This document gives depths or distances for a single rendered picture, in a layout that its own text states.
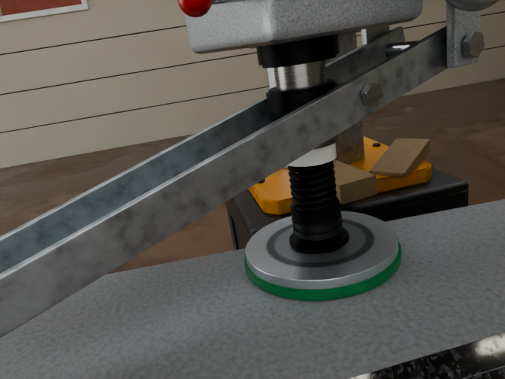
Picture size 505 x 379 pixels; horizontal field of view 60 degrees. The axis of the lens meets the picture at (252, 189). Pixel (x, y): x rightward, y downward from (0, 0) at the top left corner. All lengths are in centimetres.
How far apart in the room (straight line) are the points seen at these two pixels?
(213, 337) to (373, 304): 19
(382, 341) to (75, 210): 36
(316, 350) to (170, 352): 16
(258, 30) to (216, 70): 604
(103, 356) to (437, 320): 37
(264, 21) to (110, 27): 613
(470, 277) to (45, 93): 644
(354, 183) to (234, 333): 61
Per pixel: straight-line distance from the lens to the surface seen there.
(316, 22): 44
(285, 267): 57
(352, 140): 134
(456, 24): 62
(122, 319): 60
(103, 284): 70
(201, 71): 646
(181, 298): 60
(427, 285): 57
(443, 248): 66
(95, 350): 56
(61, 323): 64
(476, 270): 61
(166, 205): 44
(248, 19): 45
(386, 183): 121
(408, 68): 60
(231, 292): 59
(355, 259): 57
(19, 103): 688
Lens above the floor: 117
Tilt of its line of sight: 19 degrees down
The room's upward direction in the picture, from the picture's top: 9 degrees counter-clockwise
